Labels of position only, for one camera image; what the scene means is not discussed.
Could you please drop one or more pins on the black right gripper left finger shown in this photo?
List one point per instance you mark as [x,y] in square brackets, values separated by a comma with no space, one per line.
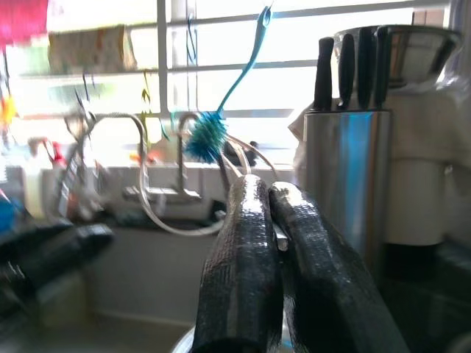
[239,257]

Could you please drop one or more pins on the large steel mixing bowl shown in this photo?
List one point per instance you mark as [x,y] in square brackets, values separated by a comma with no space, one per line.
[416,55]

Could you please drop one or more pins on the steel knife block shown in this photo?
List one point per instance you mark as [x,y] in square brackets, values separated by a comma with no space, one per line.
[346,176]

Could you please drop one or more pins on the pink cloth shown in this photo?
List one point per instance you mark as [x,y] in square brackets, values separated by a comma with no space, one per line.
[22,18]

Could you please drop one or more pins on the white red pump bottle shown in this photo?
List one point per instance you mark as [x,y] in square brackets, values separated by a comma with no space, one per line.
[33,191]

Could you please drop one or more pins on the stainless steel sink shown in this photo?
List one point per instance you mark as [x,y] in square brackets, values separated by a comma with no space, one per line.
[147,276]

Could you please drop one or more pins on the beige patterned cloth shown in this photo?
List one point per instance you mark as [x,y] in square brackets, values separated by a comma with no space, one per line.
[92,51]

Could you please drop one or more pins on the blue plastic basin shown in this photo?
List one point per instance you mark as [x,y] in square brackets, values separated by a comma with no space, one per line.
[7,213]

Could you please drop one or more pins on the blue bottle brush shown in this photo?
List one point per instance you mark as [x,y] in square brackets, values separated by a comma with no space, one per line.
[206,136]

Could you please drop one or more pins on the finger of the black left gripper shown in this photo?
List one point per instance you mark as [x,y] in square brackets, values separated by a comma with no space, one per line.
[66,253]
[29,240]

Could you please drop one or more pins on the steel gooseneck faucet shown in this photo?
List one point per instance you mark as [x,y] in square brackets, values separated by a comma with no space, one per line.
[180,158]

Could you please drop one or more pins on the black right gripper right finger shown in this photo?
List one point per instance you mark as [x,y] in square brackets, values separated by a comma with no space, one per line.
[324,279]

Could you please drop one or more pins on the steel cutlery piece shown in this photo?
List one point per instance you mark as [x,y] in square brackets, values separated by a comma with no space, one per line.
[282,243]

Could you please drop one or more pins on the white cylindrical appliance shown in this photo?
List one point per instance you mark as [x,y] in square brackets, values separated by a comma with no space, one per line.
[416,202]

